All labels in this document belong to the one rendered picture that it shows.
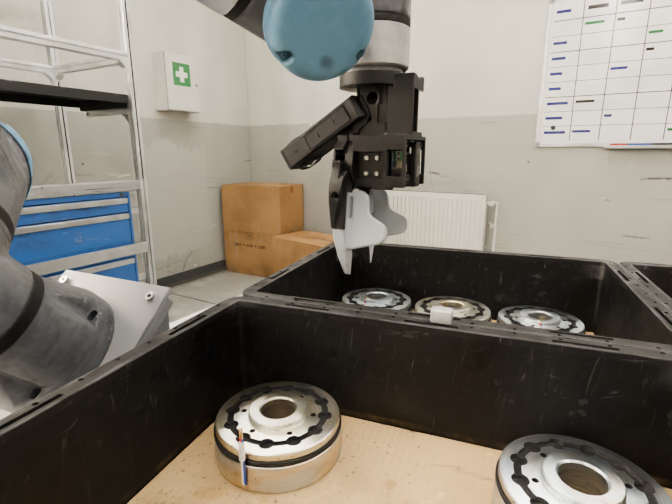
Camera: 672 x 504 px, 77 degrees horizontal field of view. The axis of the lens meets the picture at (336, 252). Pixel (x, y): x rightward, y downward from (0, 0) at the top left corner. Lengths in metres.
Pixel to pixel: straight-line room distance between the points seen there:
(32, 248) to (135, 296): 1.65
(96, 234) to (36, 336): 1.82
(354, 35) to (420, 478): 0.32
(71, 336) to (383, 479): 0.35
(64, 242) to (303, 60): 2.02
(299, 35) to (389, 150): 0.18
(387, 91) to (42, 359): 0.44
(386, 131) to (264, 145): 3.75
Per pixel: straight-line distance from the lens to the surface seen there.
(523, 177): 3.26
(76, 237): 2.29
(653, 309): 0.49
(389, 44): 0.46
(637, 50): 3.28
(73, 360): 0.54
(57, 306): 0.54
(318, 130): 0.48
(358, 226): 0.46
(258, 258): 3.80
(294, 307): 0.40
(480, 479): 0.38
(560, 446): 0.39
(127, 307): 0.58
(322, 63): 0.32
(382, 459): 0.38
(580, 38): 3.30
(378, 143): 0.44
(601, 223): 3.27
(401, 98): 0.45
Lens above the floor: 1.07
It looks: 13 degrees down
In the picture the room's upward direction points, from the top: straight up
